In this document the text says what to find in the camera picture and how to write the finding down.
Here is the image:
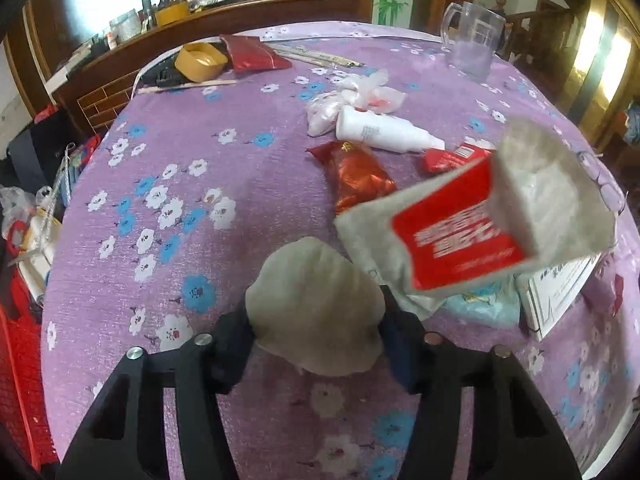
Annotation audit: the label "white plastic bag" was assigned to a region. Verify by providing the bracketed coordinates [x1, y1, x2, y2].
[0, 186, 38, 241]

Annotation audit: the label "crumpled clear plastic bag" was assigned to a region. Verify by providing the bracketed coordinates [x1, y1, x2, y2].
[305, 91, 351, 137]
[330, 69, 405, 113]

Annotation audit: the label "purple floral tablecloth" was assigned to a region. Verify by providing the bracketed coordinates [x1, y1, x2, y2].
[41, 20, 640, 480]

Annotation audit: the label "white paper document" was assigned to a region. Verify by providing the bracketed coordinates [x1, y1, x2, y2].
[517, 254, 603, 341]

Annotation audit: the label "light blue plastic bag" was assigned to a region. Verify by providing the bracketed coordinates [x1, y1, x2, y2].
[442, 277, 522, 328]

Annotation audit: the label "white tissue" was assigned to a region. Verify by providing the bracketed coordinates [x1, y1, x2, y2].
[245, 236, 387, 376]

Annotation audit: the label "silver tin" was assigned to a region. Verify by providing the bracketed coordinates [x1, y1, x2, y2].
[109, 10, 138, 43]

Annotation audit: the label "small red carton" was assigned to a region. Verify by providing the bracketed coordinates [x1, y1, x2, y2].
[422, 141, 497, 175]

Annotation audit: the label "pair of wooden chopsticks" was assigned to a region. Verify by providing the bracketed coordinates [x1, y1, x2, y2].
[270, 42, 366, 68]

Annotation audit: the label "red mesh basket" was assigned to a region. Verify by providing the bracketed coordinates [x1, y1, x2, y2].
[0, 280, 58, 468]

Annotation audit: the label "dark red packet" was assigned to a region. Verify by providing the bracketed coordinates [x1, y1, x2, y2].
[219, 34, 293, 73]

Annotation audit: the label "pile of assorted packages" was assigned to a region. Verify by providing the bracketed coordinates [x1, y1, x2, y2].
[0, 135, 106, 311]

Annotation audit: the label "grey cloth bag red label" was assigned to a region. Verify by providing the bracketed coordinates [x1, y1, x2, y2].
[334, 119, 617, 306]

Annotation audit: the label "flat wooden stick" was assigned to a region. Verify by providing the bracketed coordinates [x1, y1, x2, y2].
[137, 79, 238, 95]

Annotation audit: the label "eyeglasses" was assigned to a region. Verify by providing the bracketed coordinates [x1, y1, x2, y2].
[570, 150, 628, 216]

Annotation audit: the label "red foil snack bag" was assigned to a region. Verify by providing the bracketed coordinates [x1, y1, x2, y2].
[306, 140, 398, 215]

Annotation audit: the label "clear plastic pitcher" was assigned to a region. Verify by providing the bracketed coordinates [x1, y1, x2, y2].
[441, 1, 508, 81]

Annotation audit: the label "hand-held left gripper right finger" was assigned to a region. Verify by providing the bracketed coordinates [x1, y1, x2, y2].
[377, 285, 583, 480]

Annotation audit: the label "yellow box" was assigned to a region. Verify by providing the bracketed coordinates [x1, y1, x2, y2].
[155, 2, 190, 27]

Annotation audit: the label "wooden railing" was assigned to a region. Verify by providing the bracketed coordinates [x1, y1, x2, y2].
[492, 0, 571, 68]

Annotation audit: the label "black paper bag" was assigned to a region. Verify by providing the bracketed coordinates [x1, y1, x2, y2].
[7, 107, 81, 196]

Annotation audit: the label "white plastic bottle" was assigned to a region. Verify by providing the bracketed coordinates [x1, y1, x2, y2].
[335, 105, 446, 155]

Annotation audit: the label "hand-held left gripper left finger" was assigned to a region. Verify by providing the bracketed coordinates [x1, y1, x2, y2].
[55, 285, 261, 480]

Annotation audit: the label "black plastic object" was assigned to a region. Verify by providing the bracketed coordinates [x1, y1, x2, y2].
[140, 60, 187, 87]

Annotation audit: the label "wooden sideboard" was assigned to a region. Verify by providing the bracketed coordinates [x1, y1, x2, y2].
[22, 0, 376, 136]

